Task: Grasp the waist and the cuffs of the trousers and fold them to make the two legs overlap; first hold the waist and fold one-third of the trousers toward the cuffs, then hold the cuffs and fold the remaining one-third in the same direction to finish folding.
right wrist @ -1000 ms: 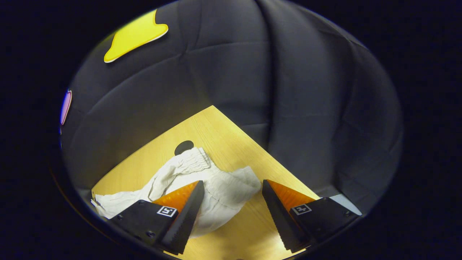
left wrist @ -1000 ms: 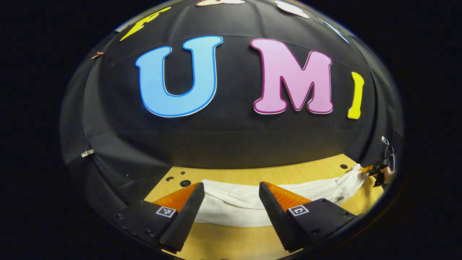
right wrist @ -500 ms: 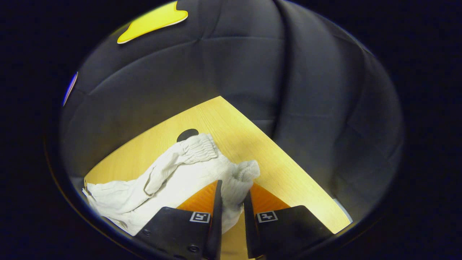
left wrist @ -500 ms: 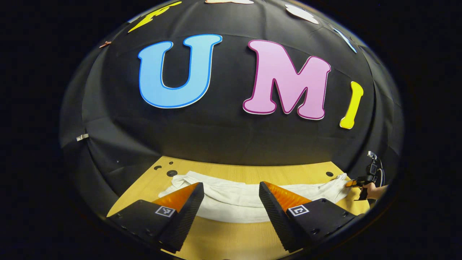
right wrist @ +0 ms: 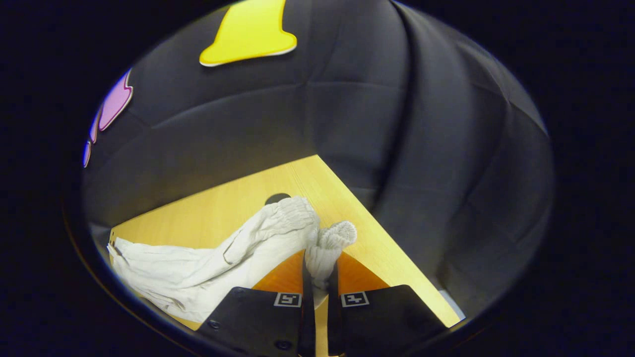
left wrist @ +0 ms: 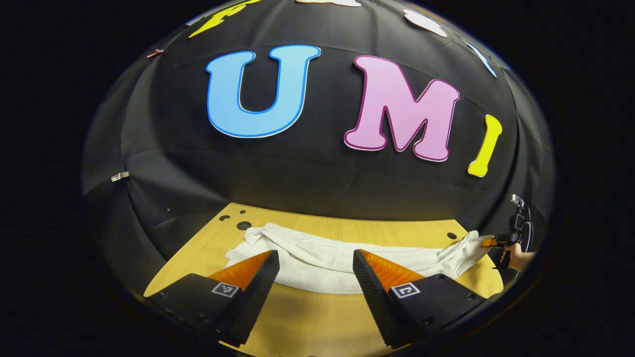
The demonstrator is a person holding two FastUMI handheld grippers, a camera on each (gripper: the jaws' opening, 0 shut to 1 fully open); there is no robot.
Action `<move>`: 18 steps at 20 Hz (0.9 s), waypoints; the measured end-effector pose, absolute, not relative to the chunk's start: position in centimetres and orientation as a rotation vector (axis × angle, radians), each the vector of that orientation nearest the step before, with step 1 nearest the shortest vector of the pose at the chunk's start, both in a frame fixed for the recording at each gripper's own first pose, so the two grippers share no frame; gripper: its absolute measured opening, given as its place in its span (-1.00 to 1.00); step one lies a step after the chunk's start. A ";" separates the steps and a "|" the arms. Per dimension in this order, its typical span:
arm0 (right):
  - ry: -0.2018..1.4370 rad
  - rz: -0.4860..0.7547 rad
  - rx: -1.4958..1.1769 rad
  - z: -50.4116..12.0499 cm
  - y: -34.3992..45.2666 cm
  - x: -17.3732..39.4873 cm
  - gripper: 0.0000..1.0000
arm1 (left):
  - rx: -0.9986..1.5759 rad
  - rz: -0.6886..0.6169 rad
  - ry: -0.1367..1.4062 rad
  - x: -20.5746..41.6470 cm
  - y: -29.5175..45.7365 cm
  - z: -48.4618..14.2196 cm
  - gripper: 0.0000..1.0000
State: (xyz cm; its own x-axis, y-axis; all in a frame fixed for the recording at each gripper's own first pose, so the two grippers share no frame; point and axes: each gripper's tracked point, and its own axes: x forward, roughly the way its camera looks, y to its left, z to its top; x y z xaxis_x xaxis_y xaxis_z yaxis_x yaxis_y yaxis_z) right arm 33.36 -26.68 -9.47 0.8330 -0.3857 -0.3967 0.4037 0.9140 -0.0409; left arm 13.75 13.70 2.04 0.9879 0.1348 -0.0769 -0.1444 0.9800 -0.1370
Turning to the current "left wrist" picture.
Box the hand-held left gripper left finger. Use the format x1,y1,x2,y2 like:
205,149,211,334
144,249,281,348

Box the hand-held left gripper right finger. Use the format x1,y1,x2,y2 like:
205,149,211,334
352,249,488,349

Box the black backdrop cloth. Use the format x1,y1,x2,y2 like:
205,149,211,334
82,0,556,298

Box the white jeans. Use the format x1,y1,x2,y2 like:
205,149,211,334
226,222,496,295

